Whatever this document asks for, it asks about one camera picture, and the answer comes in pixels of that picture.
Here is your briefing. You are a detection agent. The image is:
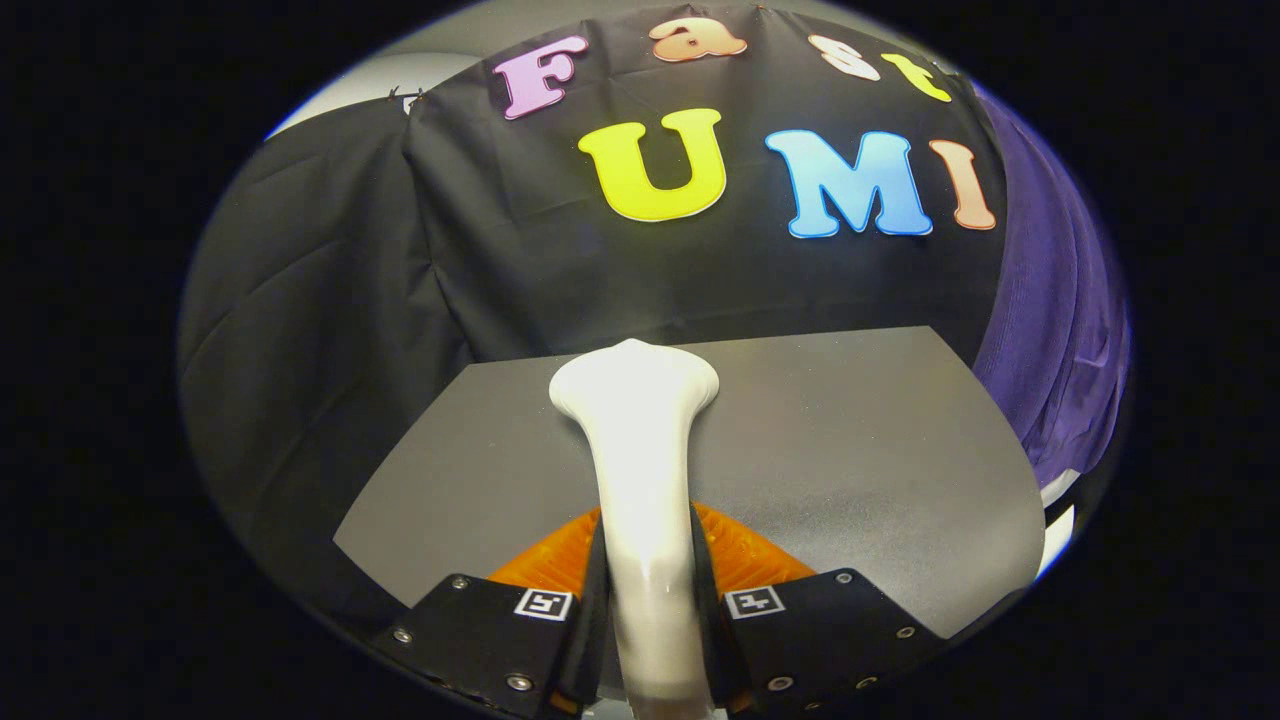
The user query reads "grey cabinet with dark top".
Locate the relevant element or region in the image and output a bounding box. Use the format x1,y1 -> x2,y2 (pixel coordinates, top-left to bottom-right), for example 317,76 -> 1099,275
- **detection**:
333,326 -> 1046,641

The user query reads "white garment steamer head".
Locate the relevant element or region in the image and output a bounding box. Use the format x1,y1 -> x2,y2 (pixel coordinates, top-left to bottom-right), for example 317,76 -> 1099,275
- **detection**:
549,338 -> 721,720

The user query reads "black backdrop cloth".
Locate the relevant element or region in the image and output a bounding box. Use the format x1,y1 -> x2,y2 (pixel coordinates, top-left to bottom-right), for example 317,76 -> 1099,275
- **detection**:
405,5 -> 1011,363

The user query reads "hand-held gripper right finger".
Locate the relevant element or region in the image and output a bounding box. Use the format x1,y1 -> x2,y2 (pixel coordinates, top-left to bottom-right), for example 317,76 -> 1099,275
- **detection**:
690,503 -> 946,713

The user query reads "black quilted cloth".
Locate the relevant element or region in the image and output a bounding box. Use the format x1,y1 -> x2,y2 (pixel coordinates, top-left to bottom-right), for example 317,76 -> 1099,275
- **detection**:
178,100 -> 476,641

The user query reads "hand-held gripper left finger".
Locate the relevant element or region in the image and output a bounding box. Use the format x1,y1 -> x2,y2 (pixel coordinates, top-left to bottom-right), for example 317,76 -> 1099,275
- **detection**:
370,508 -> 613,719

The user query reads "purple corduroy jacket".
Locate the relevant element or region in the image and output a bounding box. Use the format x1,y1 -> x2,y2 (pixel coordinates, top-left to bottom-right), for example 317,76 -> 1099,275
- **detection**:
972,85 -> 1133,491

